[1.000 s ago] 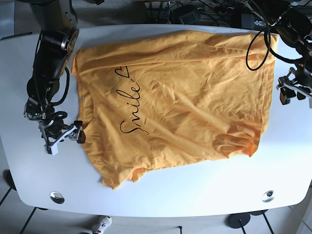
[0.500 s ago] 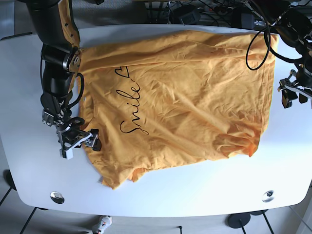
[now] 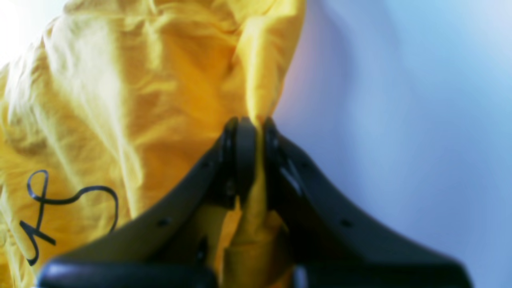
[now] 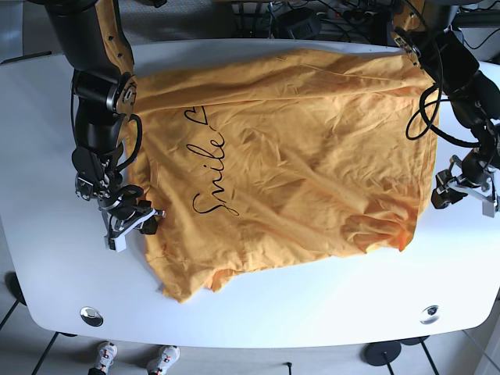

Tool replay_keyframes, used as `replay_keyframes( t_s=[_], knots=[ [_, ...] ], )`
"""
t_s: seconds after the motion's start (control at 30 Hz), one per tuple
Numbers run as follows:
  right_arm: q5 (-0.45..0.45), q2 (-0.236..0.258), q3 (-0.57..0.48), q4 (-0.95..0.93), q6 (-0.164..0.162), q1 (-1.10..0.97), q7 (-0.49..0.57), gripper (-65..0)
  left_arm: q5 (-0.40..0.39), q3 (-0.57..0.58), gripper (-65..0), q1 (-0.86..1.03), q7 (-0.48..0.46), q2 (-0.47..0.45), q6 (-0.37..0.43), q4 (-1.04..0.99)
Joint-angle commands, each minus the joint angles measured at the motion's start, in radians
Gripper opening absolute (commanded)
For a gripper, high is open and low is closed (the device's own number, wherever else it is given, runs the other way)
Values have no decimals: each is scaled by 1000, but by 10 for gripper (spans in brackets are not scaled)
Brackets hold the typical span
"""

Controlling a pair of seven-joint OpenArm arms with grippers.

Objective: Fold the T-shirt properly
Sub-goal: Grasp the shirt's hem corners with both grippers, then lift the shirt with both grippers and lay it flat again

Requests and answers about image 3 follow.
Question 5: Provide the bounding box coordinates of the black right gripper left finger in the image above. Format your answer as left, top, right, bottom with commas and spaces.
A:
38, 117, 257, 288

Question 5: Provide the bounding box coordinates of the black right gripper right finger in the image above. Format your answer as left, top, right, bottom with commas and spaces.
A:
263, 118, 472, 288

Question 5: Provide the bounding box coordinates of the orange T-shirt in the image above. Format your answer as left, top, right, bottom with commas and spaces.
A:
1, 0, 306, 288

